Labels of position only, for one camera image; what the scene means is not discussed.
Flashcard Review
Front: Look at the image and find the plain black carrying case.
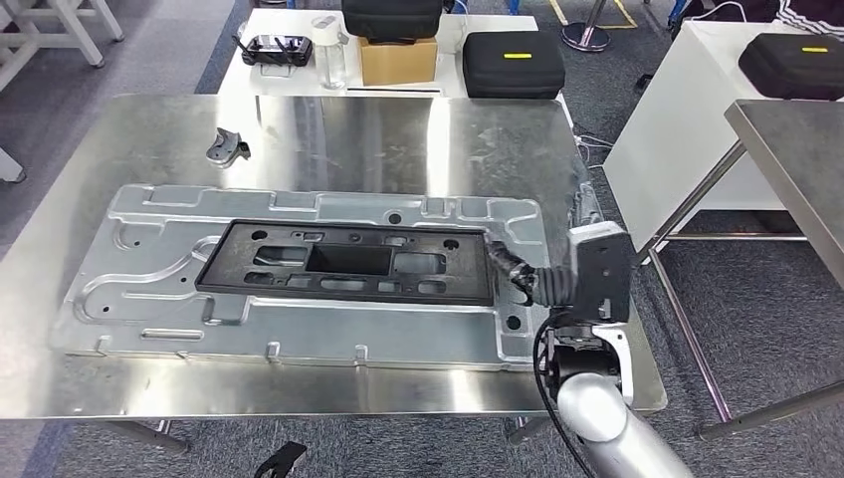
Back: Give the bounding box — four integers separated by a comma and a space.
340, 0, 445, 46

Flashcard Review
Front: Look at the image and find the stainless steel workbench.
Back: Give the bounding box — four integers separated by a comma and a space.
0, 92, 669, 456

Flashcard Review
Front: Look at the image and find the dark stanchion with pole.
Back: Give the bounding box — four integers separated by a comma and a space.
561, 0, 612, 54

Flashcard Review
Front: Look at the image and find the stainless steel table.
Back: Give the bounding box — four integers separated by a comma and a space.
636, 99, 844, 443

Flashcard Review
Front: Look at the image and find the stamped silver sheet-metal panel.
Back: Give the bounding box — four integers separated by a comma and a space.
51, 183, 595, 372

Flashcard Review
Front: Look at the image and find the black robot left foot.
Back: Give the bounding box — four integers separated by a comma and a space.
253, 441, 309, 478

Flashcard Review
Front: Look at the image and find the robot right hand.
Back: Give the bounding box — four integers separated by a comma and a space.
486, 240, 548, 306

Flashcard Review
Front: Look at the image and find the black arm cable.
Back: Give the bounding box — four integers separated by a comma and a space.
530, 310, 598, 478

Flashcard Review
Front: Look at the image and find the person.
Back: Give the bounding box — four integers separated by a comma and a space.
669, 0, 844, 36

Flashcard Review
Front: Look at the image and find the white frame table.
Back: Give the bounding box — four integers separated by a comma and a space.
0, 0, 126, 184

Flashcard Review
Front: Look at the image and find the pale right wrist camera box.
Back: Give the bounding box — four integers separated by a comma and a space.
567, 220, 638, 326

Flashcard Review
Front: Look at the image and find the clear plastic bottle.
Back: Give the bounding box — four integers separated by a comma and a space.
311, 16, 349, 91

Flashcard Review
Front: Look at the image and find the small grey metal bracket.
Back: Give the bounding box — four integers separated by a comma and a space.
205, 126, 253, 170

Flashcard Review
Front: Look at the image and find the black plastic trim panel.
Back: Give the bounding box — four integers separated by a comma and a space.
194, 219, 501, 309

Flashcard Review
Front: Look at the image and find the brown cardboard box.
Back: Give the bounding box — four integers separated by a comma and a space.
357, 36, 441, 87

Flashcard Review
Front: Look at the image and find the black remote controller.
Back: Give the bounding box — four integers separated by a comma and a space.
232, 34, 316, 68

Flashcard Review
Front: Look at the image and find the white cabinet desk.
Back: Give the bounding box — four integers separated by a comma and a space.
601, 19, 809, 255

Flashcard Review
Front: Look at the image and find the black case yellow label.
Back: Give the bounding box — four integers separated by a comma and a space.
461, 31, 567, 101
738, 33, 844, 103

